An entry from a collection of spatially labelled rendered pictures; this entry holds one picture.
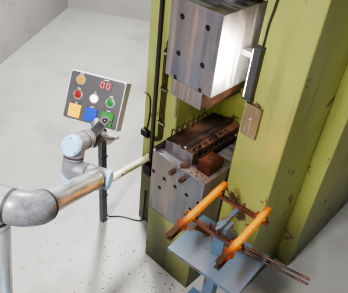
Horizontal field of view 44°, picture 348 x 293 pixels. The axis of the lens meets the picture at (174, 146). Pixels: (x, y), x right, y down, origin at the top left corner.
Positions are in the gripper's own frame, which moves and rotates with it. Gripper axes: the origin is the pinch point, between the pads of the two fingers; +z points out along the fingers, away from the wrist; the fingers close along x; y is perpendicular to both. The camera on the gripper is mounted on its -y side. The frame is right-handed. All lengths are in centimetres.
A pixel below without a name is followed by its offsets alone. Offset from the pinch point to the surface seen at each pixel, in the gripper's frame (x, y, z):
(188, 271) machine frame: 84, 56, 38
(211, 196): 61, -12, -8
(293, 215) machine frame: 112, -5, 72
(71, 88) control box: -36.4, 8.7, 23.4
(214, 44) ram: 18, -66, -6
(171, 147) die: 28.8, -3.4, 25.3
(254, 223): 82, -19, -15
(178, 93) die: 15.3, -33.3, 12.3
